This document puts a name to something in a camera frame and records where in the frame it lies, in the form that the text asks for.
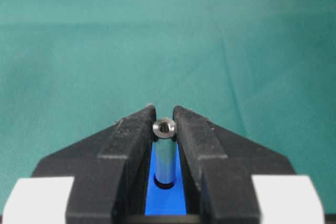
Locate small blue plastic gear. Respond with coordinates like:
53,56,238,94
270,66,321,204
145,147,186,215

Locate green table mat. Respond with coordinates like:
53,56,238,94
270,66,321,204
1,0,335,214

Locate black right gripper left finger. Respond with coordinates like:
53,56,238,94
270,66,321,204
32,105,156,223

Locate silver metal shaft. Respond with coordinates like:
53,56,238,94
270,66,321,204
152,118,177,189

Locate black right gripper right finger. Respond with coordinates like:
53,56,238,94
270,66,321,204
173,106,296,223

